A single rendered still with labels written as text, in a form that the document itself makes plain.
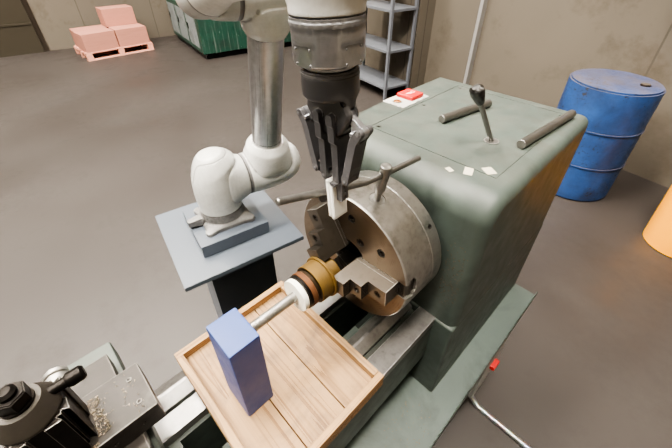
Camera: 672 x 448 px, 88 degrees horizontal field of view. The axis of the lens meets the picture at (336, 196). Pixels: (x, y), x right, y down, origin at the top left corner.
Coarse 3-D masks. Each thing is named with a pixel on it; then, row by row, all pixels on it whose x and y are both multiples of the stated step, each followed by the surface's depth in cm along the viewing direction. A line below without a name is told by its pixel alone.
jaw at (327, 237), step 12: (324, 204) 74; (312, 216) 75; (324, 216) 73; (324, 228) 73; (336, 228) 75; (312, 240) 75; (324, 240) 73; (336, 240) 74; (348, 240) 76; (312, 252) 73; (324, 252) 72; (336, 252) 74
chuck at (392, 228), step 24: (360, 192) 71; (384, 192) 71; (360, 216) 69; (384, 216) 67; (408, 216) 69; (360, 240) 73; (384, 240) 67; (408, 240) 68; (384, 264) 70; (408, 264) 67; (432, 264) 73; (384, 312) 78
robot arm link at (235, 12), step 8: (176, 0) 78; (184, 0) 73; (184, 8) 76; (192, 8) 73; (232, 8) 79; (240, 8) 80; (192, 16) 79; (200, 16) 76; (208, 16) 75; (216, 16) 77; (224, 16) 80; (232, 16) 81; (240, 16) 83
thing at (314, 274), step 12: (312, 264) 71; (324, 264) 70; (336, 264) 73; (300, 276) 69; (312, 276) 69; (324, 276) 69; (312, 288) 68; (324, 288) 69; (336, 288) 71; (312, 300) 68
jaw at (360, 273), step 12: (360, 264) 73; (336, 276) 71; (348, 276) 71; (360, 276) 71; (372, 276) 70; (384, 276) 70; (348, 288) 71; (360, 288) 69; (372, 288) 69; (384, 288) 68; (396, 288) 69; (408, 288) 70; (384, 300) 68
